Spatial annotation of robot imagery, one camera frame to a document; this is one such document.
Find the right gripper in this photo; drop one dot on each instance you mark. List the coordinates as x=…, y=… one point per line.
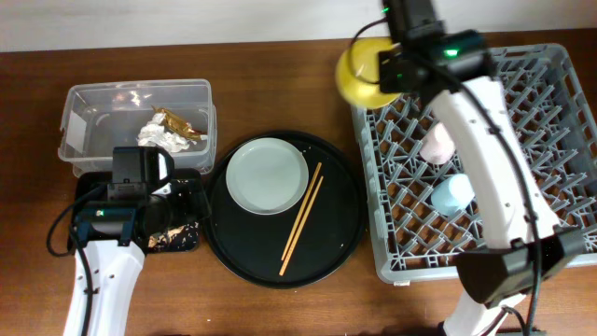
x=383, y=63

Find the yellow bowl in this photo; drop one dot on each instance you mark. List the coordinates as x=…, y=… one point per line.
x=357, y=73

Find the pink cup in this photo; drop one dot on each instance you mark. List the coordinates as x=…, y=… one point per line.
x=437, y=148

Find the blue cup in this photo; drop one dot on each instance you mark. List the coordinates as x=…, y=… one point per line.
x=453, y=194

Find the grey plate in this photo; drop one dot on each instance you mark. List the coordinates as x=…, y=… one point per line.
x=267, y=176

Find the wooden chopstick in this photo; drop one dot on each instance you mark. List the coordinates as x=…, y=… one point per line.
x=301, y=210
x=301, y=224

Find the golden wrapper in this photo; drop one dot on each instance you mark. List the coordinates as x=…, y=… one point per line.
x=178, y=125

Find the white tissue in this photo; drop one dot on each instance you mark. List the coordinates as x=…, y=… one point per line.
x=155, y=134

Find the food scraps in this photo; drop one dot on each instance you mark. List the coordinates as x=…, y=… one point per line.
x=183, y=238

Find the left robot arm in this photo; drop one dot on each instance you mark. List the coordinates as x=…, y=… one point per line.
x=106, y=273

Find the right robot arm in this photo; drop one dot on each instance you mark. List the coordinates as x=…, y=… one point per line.
x=524, y=242

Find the grey dishwasher rack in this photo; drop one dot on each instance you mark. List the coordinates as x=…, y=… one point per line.
x=411, y=240

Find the round black tray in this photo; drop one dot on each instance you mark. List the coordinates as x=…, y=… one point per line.
x=251, y=245

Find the clear plastic bin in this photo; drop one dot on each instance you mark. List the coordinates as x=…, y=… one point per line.
x=98, y=117

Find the black rectangular tray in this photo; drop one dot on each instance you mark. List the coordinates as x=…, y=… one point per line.
x=168, y=220

